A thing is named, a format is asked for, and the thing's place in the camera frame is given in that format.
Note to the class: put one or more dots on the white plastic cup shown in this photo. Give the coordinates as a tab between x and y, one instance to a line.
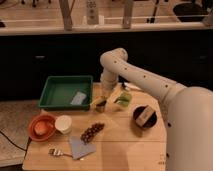
63	124

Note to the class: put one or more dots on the blue sponge in tray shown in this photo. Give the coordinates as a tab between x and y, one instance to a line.
78	98

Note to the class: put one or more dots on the yellow banana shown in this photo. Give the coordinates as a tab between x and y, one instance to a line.
98	100

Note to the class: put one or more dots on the green plastic tray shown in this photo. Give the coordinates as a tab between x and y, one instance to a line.
58	92

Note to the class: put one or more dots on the black bowl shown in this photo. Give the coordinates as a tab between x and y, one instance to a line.
150	123

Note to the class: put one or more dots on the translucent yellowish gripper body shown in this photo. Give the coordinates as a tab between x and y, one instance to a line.
114	94

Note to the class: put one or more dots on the blue folded cloth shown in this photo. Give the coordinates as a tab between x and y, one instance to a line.
79	149

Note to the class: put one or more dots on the wooden table board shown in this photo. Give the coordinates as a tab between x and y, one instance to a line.
120	146

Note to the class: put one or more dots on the orange fruit in bowl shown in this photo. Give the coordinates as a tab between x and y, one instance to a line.
40	128

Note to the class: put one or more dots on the small metal cup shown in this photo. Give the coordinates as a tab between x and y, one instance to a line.
100	107

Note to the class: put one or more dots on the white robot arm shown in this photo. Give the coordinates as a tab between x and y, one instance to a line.
189	111

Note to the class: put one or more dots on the bunch of dark grapes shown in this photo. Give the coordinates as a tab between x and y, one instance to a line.
91	132

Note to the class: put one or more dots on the tan block in bowl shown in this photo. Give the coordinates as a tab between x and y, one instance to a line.
143	115

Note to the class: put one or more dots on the orange plastic bowl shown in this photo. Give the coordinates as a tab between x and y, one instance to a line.
50	122

